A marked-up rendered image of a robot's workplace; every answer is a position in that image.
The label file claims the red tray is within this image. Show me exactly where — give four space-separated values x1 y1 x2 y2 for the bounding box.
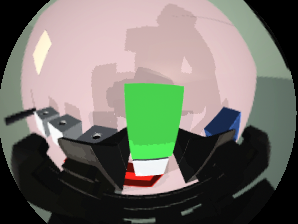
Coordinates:
124 163 164 188

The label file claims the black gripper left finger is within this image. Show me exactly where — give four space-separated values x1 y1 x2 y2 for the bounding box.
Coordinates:
56 125 130 192

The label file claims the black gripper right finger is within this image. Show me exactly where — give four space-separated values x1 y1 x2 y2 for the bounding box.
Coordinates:
173 128 235 184

